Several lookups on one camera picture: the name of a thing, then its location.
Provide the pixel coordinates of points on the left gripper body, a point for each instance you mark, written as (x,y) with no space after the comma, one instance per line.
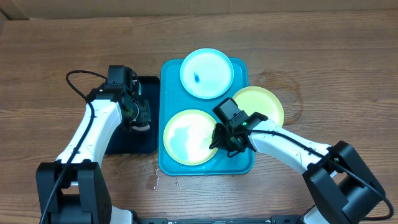
(143,112)

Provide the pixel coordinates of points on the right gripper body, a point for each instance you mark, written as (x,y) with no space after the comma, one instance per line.
(224,140)

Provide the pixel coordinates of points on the yellow-green plate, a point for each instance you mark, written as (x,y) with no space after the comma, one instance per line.
(257,99)
(187,137)

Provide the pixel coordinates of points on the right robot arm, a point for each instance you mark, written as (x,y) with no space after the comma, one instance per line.
(341,184)

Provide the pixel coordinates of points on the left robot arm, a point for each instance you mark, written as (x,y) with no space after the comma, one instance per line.
(72,188)

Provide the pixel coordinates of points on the black water tray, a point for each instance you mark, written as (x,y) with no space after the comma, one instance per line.
(129,141)

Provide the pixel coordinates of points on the turquoise plastic tray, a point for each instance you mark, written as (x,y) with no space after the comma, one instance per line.
(174,99)

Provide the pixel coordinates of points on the light blue plate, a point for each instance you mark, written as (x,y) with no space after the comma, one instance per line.
(206,73)

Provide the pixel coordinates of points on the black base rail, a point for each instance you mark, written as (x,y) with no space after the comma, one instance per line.
(276,219)

